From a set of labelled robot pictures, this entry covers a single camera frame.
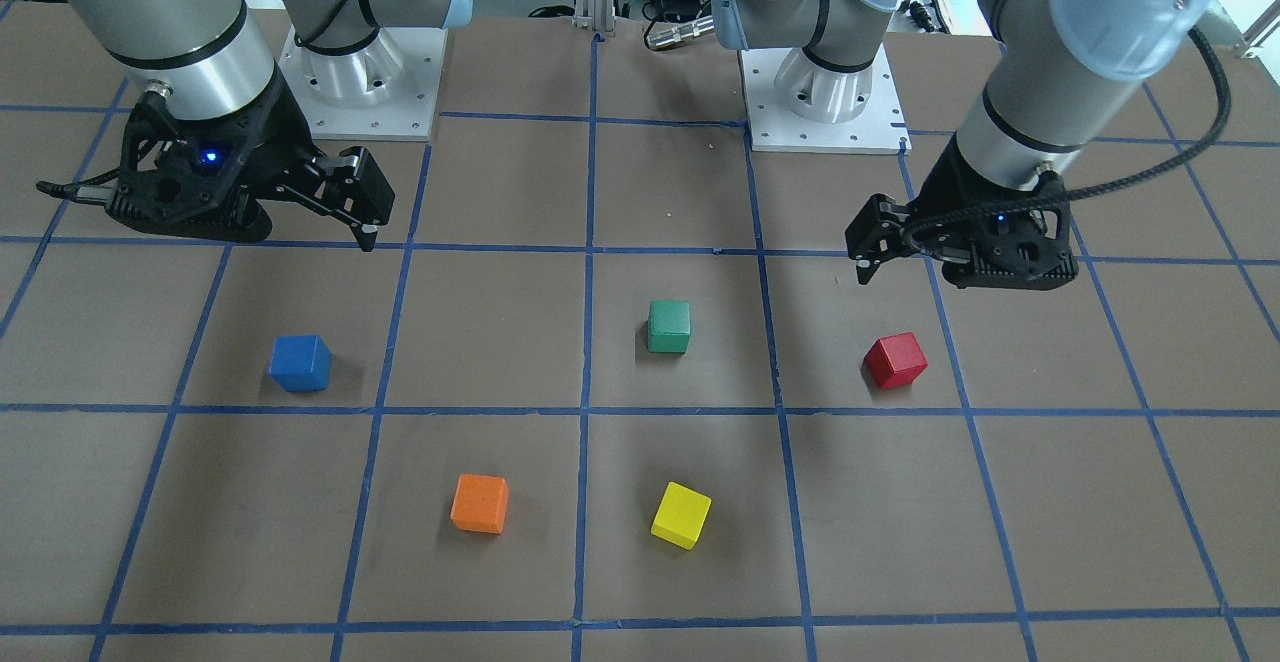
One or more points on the yellow wooden block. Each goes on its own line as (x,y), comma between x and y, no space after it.
(681,515)

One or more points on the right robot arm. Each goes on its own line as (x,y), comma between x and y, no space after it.
(214,58)

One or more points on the red wooden block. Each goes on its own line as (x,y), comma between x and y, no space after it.
(896,360)

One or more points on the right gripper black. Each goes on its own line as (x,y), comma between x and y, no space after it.
(277,145)

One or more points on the green wooden block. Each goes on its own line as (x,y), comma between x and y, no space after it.
(669,326)

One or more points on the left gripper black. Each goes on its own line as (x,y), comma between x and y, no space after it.
(943,192)

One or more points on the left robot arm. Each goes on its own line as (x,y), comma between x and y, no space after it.
(994,209)

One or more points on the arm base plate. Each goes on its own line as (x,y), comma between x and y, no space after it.
(387,91)
(795,106)

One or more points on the blue wooden block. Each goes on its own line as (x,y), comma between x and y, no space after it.
(300,363)

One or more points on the orange wooden block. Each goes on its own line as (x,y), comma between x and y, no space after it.
(480,503)

